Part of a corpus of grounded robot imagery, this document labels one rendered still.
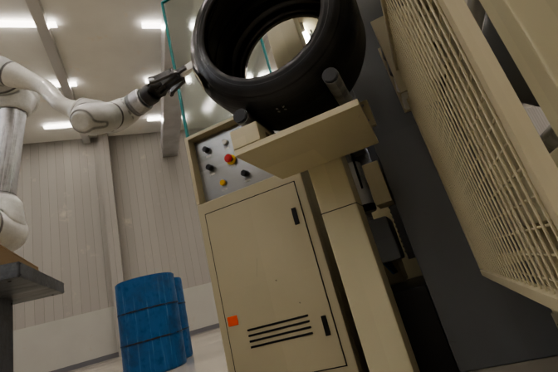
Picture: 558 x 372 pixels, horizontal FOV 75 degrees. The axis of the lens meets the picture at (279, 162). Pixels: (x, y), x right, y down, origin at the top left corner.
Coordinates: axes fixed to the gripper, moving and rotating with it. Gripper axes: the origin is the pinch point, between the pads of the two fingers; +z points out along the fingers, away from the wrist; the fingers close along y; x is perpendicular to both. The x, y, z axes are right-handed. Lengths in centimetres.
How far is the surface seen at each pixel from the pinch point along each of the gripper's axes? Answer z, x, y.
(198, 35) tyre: 12.5, 1.9, -11.8
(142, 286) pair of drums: -232, 5, 218
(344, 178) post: 29, 56, 26
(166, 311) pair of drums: -224, 37, 235
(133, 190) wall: -674, -438, 785
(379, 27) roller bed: 64, 16, 19
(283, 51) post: 30.4, -3.0, 26.2
